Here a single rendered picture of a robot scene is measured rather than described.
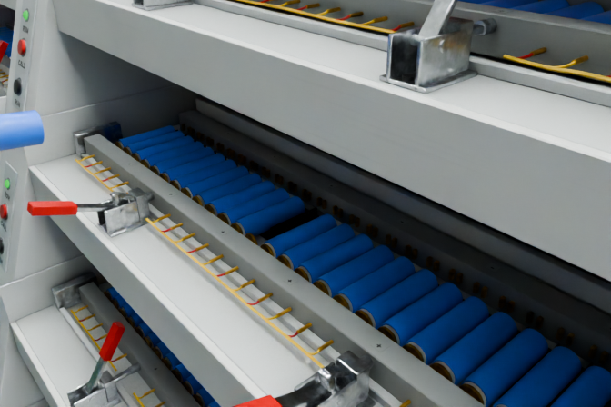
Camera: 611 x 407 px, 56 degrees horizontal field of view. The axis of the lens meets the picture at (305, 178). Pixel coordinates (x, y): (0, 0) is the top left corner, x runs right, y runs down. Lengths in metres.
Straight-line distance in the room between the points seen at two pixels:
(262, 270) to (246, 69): 0.14
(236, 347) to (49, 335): 0.37
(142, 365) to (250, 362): 0.25
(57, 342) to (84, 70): 0.30
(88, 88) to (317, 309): 0.40
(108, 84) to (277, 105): 0.37
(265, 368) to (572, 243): 0.21
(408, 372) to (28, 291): 0.51
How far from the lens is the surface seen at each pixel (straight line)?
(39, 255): 0.73
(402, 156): 0.27
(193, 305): 0.42
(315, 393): 0.32
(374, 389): 0.35
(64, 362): 0.68
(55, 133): 0.67
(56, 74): 0.66
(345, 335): 0.35
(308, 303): 0.38
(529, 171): 0.23
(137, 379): 0.64
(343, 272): 0.41
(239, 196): 0.51
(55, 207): 0.49
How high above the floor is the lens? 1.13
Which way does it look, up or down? 14 degrees down
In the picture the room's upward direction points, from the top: 14 degrees clockwise
